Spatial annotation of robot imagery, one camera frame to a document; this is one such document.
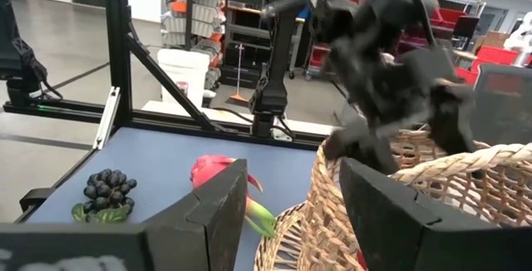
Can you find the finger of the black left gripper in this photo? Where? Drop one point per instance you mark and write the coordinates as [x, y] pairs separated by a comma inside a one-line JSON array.
[[453, 121], [361, 150]]

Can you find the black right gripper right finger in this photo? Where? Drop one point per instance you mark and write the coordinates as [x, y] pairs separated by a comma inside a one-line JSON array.
[[395, 229]]

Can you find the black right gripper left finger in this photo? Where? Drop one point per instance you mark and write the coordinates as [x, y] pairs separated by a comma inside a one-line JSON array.
[[187, 237]]

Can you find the pink dragon fruit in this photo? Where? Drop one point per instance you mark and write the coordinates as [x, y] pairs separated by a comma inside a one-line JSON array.
[[208, 169]]

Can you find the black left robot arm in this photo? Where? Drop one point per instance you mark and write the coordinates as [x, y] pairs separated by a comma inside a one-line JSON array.
[[365, 9]]

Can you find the woven wicker basket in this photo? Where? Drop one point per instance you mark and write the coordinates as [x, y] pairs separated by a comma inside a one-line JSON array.
[[328, 221]]

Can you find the grey mesh office chair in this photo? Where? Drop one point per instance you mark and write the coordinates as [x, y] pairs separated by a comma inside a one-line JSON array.
[[503, 109]]

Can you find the dark grape bunch with leaves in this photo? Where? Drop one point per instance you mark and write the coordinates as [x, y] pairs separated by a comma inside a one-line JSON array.
[[106, 196]]

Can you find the black shelf unit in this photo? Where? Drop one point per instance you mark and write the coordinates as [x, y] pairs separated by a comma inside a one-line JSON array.
[[239, 61]]

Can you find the black table edge clamp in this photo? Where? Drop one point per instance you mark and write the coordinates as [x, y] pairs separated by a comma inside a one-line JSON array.
[[35, 199]]

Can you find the white bucket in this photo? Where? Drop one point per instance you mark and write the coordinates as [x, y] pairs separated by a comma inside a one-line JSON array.
[[183, 75]]

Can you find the orange and white crate stack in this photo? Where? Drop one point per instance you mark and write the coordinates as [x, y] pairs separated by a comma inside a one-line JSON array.
[[203, 13]]

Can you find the silver aluminium bracket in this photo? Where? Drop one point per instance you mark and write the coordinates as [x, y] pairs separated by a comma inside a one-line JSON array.
[[106, 117]]

